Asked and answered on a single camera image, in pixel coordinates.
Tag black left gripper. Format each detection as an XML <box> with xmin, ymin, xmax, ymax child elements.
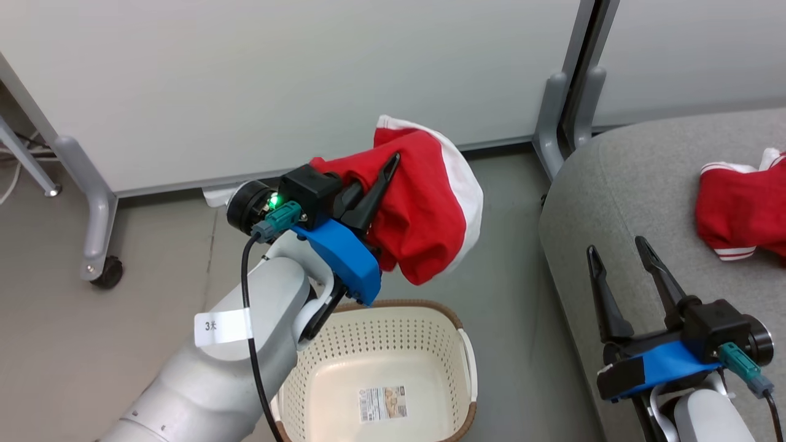
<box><xmin>270</xmin><ymin>153</ymin><xmax>402</xmax><ymax>231</ymax></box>

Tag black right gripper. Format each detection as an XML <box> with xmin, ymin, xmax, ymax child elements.
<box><xmin>586</xmin><ymin>236</ymin><xmax>753</xmax><ymax>365</ymax></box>

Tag red garment wide white band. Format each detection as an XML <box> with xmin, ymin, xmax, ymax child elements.
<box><xmin>308</xmin><ymin>114</ymin><xmax>485</xmax><ymax>287</ymax></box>

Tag red garment striped white hems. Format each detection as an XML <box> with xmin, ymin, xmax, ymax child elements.
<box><xmin>695</xmin><ymin>147</ymin><xmax>786</xmax><ymax>263</ymax></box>

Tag grey fabric sofa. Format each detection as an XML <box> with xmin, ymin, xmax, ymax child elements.
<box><xmin>539</xmin><ymin>109</ymin><xmax>786</xmax><ymax>442</ymax></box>

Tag white power adapter box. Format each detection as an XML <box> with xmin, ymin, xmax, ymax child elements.
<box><xmin>202</xmin><ymin>184</ymin><xmax>247</xmax><ymax>209</ymax></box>

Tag cream perforated laundry basket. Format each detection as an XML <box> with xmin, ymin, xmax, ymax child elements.
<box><xmin>270</xmin><ymin>298</ymin><xmax>479</xmax><ymax>442</ymax></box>

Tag large white partition panel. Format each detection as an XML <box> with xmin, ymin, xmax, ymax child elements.
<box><xmin>0</xmin><ymin>0</ymin><xmax>597</xmax><ymax>198</ymax></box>

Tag paper label sticker in basket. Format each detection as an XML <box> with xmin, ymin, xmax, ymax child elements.
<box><xmin>358</xmin><ymin>385</ymin><xmax>408</xmax><ymax>424</ymax></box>

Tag small white partition panel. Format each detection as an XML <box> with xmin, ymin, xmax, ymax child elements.
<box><xmin>583</xmin><ymin>0</ymin><xmax>786</xmax><ymax>131</ymax></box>

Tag black caster wheel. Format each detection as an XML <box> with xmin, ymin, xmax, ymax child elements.
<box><xmin>90</xmin><ymin>256</ymin><xmax>124</xmax><ymax>290</ymax></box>

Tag grey partition foot with caster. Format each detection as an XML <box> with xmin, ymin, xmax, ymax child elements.
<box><xmin>52</xmin><ymin>136</ymin><xmax>119</xmax><ymax>284</ymax></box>

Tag grey metal table leg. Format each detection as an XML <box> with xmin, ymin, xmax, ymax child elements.
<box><xmin>0</xmin><ymin>115</ymin><xmax>63</xmax><ymax>198</ymax></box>

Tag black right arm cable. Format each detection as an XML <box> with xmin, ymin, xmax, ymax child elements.
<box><xmin>763</xmin><ymin>392</ymin><xmax>786</xmax><ymax>442</ymax></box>

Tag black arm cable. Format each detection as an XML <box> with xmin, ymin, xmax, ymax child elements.
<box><xmin>763</xmin><ymin>392</ymin><xmax>786</xmax><ymax>442</ymax></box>
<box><xmin>241</xmin><ymin>236</ymin><xmax>288</xmax><ymax>442</ymax></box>

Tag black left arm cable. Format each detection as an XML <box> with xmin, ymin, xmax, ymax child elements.
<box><xmin>241</xmin><ymin>236</ymin><xmax>288</xmax><ymax>442</ymax></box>

